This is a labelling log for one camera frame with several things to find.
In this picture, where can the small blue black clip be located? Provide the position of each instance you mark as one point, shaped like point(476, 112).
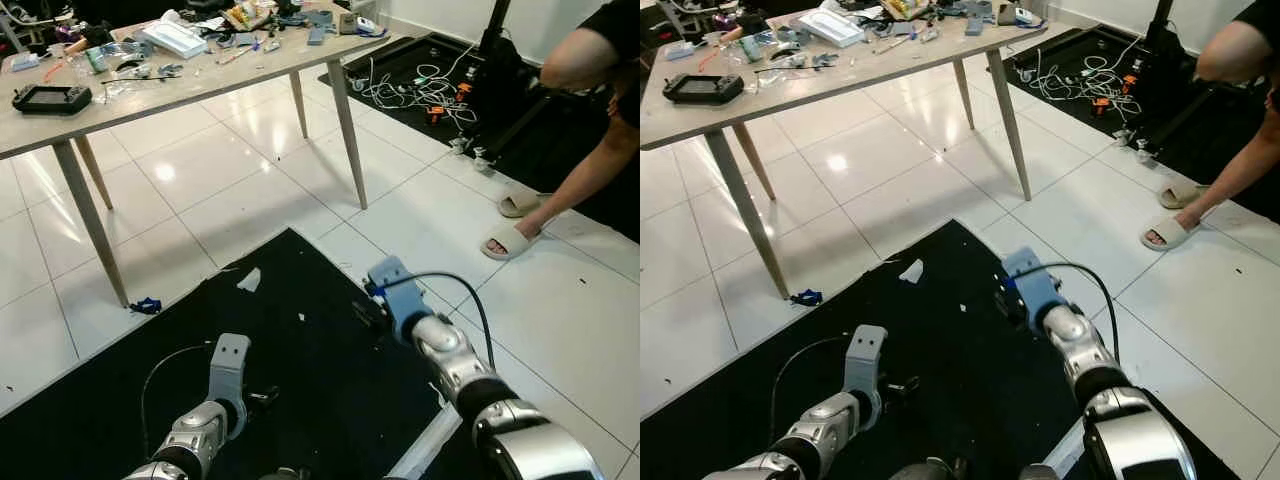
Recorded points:
point(146, 305)
point(806, 297)

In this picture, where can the black floor mat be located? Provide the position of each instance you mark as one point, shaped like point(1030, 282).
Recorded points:
point(310, 380)
point(960, 340)

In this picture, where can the green small bottle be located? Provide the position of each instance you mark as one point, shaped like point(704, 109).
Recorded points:
point(95, 60)
point(751, 50)

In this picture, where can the beige slipper with foot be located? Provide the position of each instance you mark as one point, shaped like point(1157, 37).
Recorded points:
point(510, 243)
point(1168, 234)

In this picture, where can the blue white device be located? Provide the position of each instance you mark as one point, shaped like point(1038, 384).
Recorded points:
point(1029, 17)
point(369, 27)

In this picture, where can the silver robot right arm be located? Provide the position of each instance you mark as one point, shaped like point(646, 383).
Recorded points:
point(500, 410)
point(1120, 400)

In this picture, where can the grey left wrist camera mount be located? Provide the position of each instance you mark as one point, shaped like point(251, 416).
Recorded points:
point(866, 358)
point(230, 365)

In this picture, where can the white tape strip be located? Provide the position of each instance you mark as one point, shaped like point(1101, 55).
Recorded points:
point(1065, 450)
point(425, 445)

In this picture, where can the light blue small box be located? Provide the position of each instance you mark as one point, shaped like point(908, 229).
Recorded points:
point(680, 51)
point(25, 62)

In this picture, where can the white paper scrap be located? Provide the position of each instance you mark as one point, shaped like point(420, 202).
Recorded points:
point(912, 271)
point(249, 280)

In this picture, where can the light wooden table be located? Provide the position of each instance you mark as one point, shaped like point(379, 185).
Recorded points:
point(860, 75)
point(230, 75)

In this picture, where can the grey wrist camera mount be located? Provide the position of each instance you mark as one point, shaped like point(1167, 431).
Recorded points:
point(398, 290)
point(866, 358)
point(1032, 280)
point(230, 365)

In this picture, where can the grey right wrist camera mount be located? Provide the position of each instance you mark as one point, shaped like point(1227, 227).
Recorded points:
point(1032, 280)
point(398, 290)

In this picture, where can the person in black clothes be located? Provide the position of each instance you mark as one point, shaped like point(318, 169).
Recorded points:
point(590, 170)
point(1240, 170)

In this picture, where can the black upright stand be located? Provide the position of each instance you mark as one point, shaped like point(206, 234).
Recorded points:
point(497, 70)
point(1165, 55)

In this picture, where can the black handheld controller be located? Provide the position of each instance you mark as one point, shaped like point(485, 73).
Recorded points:
point(52, 99)
point(703, 88)

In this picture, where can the white flat box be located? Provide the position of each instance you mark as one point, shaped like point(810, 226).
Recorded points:
point(173, 38)
point(831, 28)

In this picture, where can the grey robot left leg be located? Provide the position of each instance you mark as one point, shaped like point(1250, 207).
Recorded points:
point(925, 470)
point(285, 474)

